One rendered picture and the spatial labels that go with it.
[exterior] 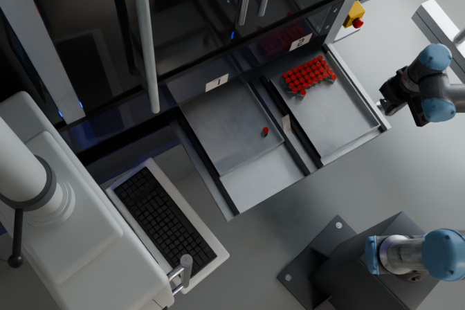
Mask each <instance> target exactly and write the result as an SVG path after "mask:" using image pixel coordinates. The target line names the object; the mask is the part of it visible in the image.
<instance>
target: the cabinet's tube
mask: <svg viewBox="0 0 465 310"><path fill-rule="evenodd" d="M0 200H1V201H3V202H4V203H5V204H6V205H8V206H10V207H11V208H13V209H14V210H15V222H14V233H13V244H12V255H11V256H10V257H9V258H8V265H9V266H10V267H11V268H19V267H20V266H21V265H22V264H23V262H24V259H23V257H22V256H21V238H22V226H23V221H25V222H26V223H27V224H29V225H31V226H32V227H35V228H39V229H50V228H54V227H57V226H59V225H60V224H62V223H64V222H65V221H66V220H67V219H68V218H69V217H70V215H71V213H72V211H73V209H74V206H75V193H74V191H73V188H72V187H71V186H70V184H69V183H68V182H67V180H66V179H65V178H64V177H63V176H61V175H60V174H58V173H55V172H54V171H53V169H52V168H51V166H50V165H49V164H48V163H47V162H46V161H45V160H44V159H43V158H42V157H40V156H37V155H34V154H32V153H31V152H30V150H29V149H28V148H27V147H26V146H25V145H24V144H23V143H22V141H21V140H20V139H19V138H18V137H17V135H16V134H15V133H14V132H13V131H12V130H11V128H9V126H8V125H7V124H6V123H5V122H4V121H3V119H2V118H1V117H0Z"/></svg>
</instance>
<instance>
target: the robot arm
mask: <svg viewBox="0 0 465 310"><path fill-rule="evenodd" d="M451 61H452V54H451V52H450V50H449V49H448V48H447V47H446V46H444V45H443V44H439V43H433V44H429V45H427V47H425V48H424V49H423V50H422V51H420V53H419V54H418V56H417V57H416V58H415V59H414V60H413V62H412V63H411V64H410V65H409V66H408V65H406V66H404V67H403V68H401V69H399V70H397V71H396V75H395V76H392V77H390V78H391V79H390V78H389V79H388V80H387V81H386V82H385V83H384V84H383V85H382V86H381V88H380V89H379V91H380V92H381V94H382V96H383V97H384V98H385V99H386V100H388V101H387V102H386V101H385V100H383V99H382V98H381V99H380V100H379V102H380V103H381V106H382V107H383V109H384V111H385V115H386V116H392V115H394V114H395V113H396V112H398V111H399V110H400V109H402V108H403V107H404V106H406V105H407V104H408V106H409V108H410V111H411V114H412V117H413V118H414V121H415V124H416V126H417V127H423V126H424V125H427V124H428V123H429V122H445V121H447V120H450V119H452V118H454V117H455V114H456V113H465V84H450V82H449V79H448V74H447V70H446V69H447V68H448V67H449V64H450V63H451ZM365 259H366V264H367V267H368V270H369V271H370V273H372V274H378V275H379V274H395V275H396V276H397V277H398V278H399V279H400V280H403V281H405V282H418V281H420V280H422V279H424V278H425V277H426V276H427V275H428V274H430V275H431V276H433V277H434V278H436V279H438V280H444V281H447V282H453V281H458V280H465V229H450V228H440V229H437V230H432V231H430V232H429V233H426V234H425V235H389V236H376V235H375V236H373V237H368V238H367V239H366V242H365Z"/></svg>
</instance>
